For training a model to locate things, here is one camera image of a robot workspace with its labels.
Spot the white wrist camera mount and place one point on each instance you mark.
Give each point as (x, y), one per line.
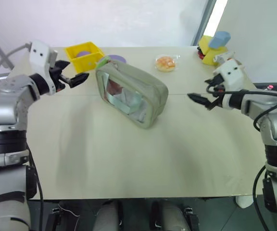
(39, 57)
(232, 72)

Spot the dark window frame post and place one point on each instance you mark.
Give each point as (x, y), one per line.
(204, 21)

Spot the purple disc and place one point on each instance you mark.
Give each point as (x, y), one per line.
(116, 58)
(84, 53)

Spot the red indicator light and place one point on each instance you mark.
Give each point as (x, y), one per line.
(270, 86)

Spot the blue hexagonal block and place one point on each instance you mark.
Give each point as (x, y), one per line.
(219, 39)

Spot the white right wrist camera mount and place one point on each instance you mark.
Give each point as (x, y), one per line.
(232, 72)

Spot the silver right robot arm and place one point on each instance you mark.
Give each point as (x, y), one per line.
(273, 120)

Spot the olive green zipper pouch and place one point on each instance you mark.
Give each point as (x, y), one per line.
(131, 93)

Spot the white table foot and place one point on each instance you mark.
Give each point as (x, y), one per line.
(244, 201)

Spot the grey rounded robot leg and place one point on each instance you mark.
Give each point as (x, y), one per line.
(172, 215)
(107, 215)

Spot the small red object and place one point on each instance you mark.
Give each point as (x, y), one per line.
(200, 54)

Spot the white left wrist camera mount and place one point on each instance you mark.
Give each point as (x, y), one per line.
(39, 57)

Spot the yellow plastic box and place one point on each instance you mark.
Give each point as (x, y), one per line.
(90, 60)

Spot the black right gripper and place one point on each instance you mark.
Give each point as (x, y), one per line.
(216, 95)

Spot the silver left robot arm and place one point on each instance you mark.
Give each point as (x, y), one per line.
(6, 108)

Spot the wrapped orange bread bun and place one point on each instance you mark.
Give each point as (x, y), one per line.
(165, 63)

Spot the yellow block toy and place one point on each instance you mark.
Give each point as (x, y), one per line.
(211, 56)

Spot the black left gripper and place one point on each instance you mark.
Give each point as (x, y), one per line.
(58, 79)

